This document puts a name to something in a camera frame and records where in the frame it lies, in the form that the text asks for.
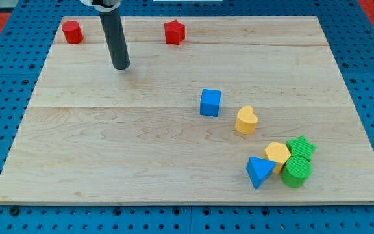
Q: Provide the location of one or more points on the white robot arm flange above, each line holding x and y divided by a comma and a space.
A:
102, 5

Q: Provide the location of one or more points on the wooden board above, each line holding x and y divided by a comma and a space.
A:
96, 136

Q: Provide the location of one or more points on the blue cube block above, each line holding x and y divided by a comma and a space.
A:
210, 102

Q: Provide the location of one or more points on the yellow heart block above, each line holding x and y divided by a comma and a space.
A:
246, 120

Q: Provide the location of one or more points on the red star block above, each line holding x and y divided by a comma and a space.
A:
175, 32

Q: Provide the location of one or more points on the blue triangle block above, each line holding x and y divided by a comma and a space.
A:
259, 170

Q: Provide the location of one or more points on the yellow hexagon block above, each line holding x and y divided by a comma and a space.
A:
278, 153

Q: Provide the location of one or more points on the green star block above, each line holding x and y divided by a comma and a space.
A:
301, 147

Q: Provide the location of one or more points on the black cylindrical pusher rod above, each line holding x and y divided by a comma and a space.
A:
115, 38

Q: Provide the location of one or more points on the green cylinder block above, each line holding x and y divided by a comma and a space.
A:
296, 171

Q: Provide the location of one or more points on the red cylinder block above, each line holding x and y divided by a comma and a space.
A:
72, 32

